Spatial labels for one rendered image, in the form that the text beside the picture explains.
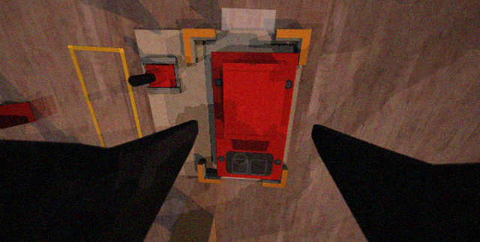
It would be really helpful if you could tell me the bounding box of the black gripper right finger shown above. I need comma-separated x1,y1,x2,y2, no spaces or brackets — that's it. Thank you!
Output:
311,124,480,242

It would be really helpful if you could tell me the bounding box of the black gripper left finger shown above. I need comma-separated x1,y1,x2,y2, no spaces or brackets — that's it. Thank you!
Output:
0,120,199,242

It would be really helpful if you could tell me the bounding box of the yellow rectangular outline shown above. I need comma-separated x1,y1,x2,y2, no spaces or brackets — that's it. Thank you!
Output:
68,45,143,148

